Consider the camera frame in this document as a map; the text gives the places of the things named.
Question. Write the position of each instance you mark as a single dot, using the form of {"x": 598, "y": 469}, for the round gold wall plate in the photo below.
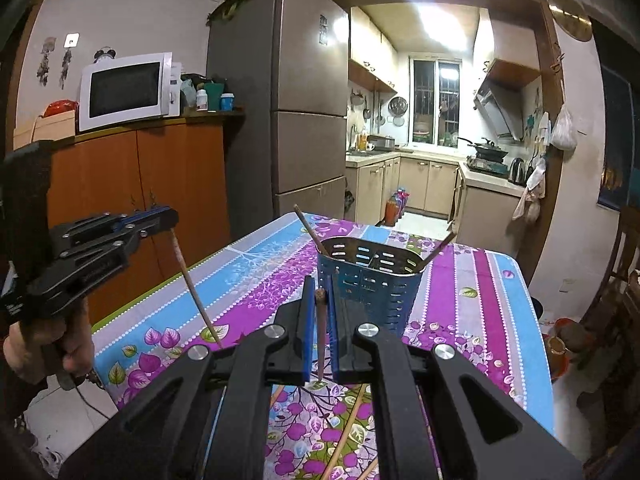
{"x": 570, "y": 16}

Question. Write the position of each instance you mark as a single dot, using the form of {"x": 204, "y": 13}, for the white plastic bag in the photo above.
{"x": 563, "y": 132}

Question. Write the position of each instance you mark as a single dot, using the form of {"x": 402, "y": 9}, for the gas stove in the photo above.
{"x": 485, "y": 166}

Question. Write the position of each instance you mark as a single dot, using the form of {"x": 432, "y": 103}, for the wooden chair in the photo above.
{"x": 625, "y": 255}

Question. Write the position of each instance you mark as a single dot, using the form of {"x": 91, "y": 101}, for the steel electric kettle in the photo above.
{"x": 517, "y": 172}

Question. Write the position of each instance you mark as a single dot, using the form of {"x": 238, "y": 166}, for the green plastic container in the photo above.
{"x": 214, "y": 96}

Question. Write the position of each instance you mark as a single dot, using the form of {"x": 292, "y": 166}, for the hanging cloth bag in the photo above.
{"x": 531, "y": 195}

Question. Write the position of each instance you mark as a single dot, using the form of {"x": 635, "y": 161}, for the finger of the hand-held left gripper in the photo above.
{"x": 150, "y": 217}
{"x": 95, "y": 265}

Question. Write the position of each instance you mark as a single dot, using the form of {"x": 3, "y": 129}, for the white pill bottle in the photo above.
{"x": 201, "y": 100}

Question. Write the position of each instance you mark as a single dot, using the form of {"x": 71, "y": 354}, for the steel range hood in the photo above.
{"x": 500, "y": 110}

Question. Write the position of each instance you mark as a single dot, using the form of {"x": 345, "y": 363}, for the beige box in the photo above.
{"x": 45, "y": 132}

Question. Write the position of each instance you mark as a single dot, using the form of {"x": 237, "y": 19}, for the twin bell alarm clock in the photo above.
{"x": 105, "y": 53}

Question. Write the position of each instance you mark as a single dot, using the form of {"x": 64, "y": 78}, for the red packet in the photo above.
{"x": 61, "y": 108}

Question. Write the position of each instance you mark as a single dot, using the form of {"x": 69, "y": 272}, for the blue perforated utensil holder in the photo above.
{"x": 380, "y": 285}

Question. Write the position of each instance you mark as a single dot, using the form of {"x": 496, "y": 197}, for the hanging dried flower decoration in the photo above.
{"x": 66, "y": 67}
{"x": 46, "y": 60}

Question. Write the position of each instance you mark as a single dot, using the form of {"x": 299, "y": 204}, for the dark window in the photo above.
{"x": 620, "y": 125}

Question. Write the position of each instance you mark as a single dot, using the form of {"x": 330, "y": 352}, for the grey refrigerator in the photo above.
{"x": 295, "y": 100}

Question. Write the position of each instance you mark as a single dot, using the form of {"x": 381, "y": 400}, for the kitchen window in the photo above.
{"x": 435, "y": 100}

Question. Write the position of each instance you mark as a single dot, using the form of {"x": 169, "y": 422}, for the bottles with colourful caps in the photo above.
{"x": 396, "y": 207}

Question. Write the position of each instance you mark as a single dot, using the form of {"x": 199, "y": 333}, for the beige kitchen base cabinets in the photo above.
{"x": 415, "y": 185}

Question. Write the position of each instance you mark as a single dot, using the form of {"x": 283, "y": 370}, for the orange wooden cabinet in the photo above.
{"x": 165, "y": 180}

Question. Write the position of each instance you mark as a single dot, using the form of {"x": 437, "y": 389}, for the person's left hand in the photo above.
{"x": 55, "y": 355}

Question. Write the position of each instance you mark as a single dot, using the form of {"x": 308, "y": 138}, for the blue lidded jar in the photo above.
{"x": 227, "y": 102}

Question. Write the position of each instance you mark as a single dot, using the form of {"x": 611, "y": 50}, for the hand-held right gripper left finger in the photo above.
{"x": 309, "y": 345}

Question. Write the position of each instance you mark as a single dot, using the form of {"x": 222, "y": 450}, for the black wok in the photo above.
{"x": 487, "y": 149}

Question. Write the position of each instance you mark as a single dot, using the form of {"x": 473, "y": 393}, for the red bowl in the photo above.
{"x": 562, "y": 350}

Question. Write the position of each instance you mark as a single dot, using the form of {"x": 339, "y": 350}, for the kitchen wall cabinets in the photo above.
{"x": 370, "y": 55}

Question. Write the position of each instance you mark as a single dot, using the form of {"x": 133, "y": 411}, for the purple blue floral tablecloth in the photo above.
{"x": 250, "y": 280}

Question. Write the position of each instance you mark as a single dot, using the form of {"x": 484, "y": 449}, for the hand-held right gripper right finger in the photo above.
{"x": 350, "y": 352}

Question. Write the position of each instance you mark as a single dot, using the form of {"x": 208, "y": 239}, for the hanging metal colander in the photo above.
{"x": 398, "y": 105}

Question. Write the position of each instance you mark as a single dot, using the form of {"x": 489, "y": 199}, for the white microwave oven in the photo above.
{"x": 127, "y": 91}

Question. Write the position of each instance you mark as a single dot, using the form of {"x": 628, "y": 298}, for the white wall switch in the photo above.
{"x": 71, "y": 39}

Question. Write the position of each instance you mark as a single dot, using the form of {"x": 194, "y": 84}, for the brown wooden chopstick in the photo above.
{"x": 310, "y": 230}
{"x": 350, "y": 425}
{"x": 320, "y": 335}
{"x": 370, "y": 470}
{"x": 197, "y": 290}
{"x": 440, "y": 247}
{"x": 275, "y": 400}

